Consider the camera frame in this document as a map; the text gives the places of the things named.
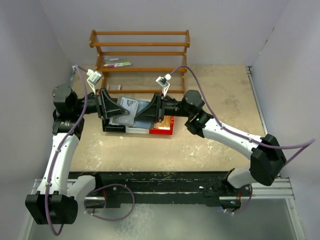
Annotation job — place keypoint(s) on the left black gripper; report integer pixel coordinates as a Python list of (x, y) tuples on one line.
[(106, 106)]

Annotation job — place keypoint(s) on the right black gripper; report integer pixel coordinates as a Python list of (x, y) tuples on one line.
[(154, 112)]

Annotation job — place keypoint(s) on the grey card holder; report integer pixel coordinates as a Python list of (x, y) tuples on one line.
[(136, 124)]

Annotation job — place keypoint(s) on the white badge card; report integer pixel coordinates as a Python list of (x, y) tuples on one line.
[(131, 105)]

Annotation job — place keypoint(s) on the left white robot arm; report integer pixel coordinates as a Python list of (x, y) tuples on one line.
[(54, 202)]

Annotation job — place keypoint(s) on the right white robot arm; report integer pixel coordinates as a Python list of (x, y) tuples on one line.
[(264, 153)]

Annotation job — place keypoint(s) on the black plastic bin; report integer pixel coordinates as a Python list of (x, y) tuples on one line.
[(109, 127)]

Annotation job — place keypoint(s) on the wooden pieces in red bin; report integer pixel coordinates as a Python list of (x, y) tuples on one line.
[(165, 124)]

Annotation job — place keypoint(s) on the red plastic bin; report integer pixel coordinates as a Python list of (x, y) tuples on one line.
[(163, 132)]

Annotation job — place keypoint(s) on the white plastic bin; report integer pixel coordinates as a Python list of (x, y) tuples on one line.
[(133, 130)]

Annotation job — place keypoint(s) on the pink marker pen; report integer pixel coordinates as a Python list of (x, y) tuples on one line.
[(113, 65)]

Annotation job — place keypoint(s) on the light green marker pen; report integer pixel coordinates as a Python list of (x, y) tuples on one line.
[(123, 64)]

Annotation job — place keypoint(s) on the wooden slatted rack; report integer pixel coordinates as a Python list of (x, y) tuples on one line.
[(148, 51)]

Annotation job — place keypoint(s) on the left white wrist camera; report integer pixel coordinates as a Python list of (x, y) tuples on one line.
[(93, 78)]

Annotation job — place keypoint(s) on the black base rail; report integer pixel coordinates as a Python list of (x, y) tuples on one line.
[(207, 188)]

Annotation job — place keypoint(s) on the aluminium frame rail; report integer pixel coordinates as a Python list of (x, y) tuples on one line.
[(281, 189)]

